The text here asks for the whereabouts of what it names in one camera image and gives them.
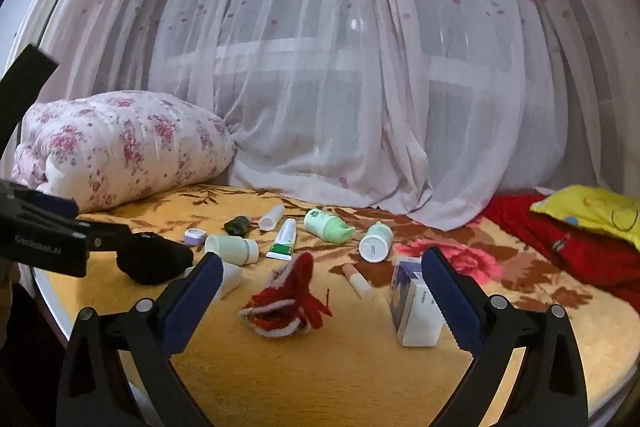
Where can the black cloth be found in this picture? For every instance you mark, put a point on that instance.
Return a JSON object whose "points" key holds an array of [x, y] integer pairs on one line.
{"points": [[150, 259]]}

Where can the pale green jar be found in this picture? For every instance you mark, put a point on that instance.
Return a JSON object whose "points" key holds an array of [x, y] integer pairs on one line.
{"points": [[230, 249]]}

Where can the yellow printed pillow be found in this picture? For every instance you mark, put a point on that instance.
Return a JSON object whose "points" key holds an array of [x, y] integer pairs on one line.
{"points": [[585, 207]]}

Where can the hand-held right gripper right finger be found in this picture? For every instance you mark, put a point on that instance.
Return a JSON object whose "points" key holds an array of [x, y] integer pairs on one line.
{"points": [[450, 302]]}

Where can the sheer white petal-print curtain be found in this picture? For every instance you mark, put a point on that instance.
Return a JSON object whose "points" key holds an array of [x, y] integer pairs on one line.
{"points": [[320, 57]]}

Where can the pink floral folded quilt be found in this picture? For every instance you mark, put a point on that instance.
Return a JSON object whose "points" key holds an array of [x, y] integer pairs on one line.
{"points": [[120, 147]]}

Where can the small white tube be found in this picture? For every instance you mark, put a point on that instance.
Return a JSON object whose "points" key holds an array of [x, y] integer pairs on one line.
{"points": [[271, 217]]}

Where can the light green bottle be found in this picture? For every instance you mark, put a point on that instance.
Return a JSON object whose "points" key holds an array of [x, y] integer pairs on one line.
{"points": [[325, 226]]}

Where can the red blanket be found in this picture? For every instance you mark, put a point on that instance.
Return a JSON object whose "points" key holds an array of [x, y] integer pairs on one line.
{"points": [[575, 252]]}

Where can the dark green small bottle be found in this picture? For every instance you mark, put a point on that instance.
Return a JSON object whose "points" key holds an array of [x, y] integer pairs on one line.
{"points": [[236, 226]]}

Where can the pink lip balm stick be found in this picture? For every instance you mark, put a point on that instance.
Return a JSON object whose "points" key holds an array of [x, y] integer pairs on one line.
{"points": [[357, 281]]}

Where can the white and blue box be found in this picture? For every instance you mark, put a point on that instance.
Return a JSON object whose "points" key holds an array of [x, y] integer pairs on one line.
{"points": [[415, 317]]}

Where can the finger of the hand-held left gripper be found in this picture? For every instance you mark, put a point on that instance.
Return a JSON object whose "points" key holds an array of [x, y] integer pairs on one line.
{"points": [[55, 204], [107, 239]]}

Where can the red and white knit piece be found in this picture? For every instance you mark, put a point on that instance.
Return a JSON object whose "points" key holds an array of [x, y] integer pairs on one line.
{"points": [[292, 297]]}

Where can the white bottle with green cap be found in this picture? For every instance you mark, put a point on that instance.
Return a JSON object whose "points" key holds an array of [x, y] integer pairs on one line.
{"points": [[376, 243]]}

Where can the yellow floral blanket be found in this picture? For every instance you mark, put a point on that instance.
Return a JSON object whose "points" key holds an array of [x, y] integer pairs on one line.
{"points": [[325, 382]]}

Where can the white plastic container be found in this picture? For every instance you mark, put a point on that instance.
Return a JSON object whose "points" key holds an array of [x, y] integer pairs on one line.
{"points": [[231, 279]]}

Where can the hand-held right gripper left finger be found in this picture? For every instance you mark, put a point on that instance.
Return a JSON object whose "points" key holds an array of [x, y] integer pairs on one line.
{"points": [[200, 297]]}

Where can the small purple jar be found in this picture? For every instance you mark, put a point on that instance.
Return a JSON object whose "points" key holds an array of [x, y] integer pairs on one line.
{"points": [[195, 237]]}

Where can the green and white tube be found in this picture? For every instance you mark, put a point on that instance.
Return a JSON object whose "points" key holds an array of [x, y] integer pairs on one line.
{"points": [[282, 239]]}

